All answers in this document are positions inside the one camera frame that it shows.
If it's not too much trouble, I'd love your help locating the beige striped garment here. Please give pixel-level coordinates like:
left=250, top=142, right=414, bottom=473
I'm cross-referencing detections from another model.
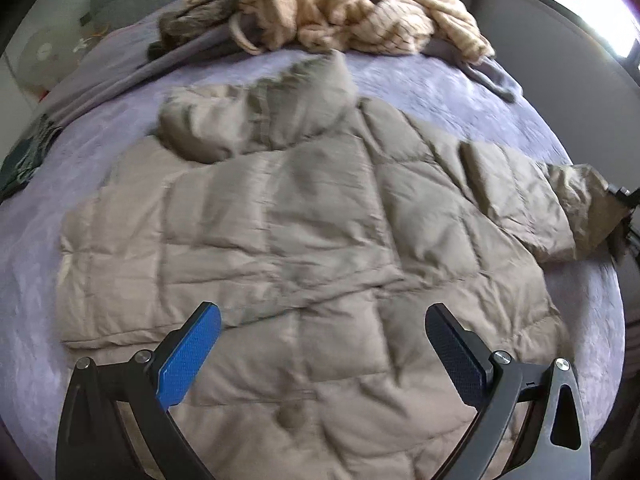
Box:
left=45, top=22, right=523, bottom=128

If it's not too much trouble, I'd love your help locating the cream striped sweater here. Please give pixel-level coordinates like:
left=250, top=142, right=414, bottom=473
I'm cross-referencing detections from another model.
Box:
left=230, top=0, right=496, bottom=61

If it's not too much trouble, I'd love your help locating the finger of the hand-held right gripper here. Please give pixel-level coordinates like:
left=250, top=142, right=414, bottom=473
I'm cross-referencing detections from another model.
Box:
left=611, top=220, right=640, bottom=263
left=606, top=184, right=640, bottom=212

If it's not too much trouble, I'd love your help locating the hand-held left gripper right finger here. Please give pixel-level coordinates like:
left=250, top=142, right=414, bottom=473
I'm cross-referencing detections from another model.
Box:
left=424, top=303, right=594, bottom=480

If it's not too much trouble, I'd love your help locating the brown fuzzy garment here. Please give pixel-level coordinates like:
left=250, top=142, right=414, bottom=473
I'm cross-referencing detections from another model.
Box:
left=147, top=0, right=413, bottom=61

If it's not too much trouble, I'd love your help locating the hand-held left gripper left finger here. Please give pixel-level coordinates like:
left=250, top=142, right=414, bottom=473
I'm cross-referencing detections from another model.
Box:
left=56, top=301, right=222, bottom=480

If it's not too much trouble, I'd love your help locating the white fan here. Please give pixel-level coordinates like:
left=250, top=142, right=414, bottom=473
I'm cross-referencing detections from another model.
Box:
left=19, top=34, right=68, bottom=98

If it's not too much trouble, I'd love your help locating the beige puffer jacket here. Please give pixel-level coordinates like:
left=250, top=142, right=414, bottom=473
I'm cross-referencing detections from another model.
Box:
left=54, top=50, right=618, bottom=480

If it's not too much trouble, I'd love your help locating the dark green patterned cloth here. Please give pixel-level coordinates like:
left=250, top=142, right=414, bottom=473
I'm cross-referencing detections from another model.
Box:
left=0, top=114, right=63, bottom=202

